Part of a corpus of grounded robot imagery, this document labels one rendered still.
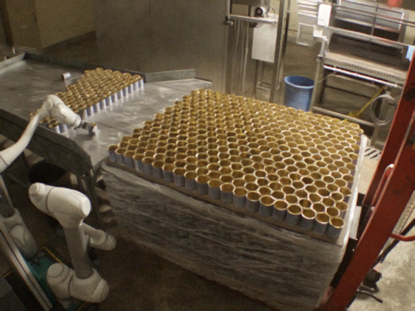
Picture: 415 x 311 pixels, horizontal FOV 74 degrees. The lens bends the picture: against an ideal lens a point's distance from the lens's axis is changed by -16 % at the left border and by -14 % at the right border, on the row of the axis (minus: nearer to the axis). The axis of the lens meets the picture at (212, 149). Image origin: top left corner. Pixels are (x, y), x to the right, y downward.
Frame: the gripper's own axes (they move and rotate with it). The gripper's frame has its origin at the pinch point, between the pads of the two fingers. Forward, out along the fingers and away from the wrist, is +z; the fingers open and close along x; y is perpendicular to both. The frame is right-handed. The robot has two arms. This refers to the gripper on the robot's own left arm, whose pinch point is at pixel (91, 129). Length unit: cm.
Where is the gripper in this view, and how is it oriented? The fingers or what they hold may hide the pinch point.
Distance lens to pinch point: 228.6
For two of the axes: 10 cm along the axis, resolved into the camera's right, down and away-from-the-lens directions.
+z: 3.1, 2.5, 9.2
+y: -3.5, 9.3, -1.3
